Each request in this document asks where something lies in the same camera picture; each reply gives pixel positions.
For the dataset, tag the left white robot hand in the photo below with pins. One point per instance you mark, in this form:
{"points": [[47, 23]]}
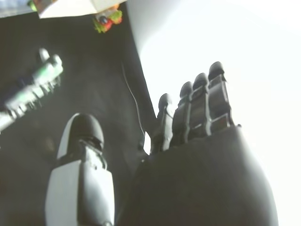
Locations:
{"points": [[200, 183]]}

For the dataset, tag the green small block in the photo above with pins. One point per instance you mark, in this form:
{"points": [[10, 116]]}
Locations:
{"points": [[33, 4]]}

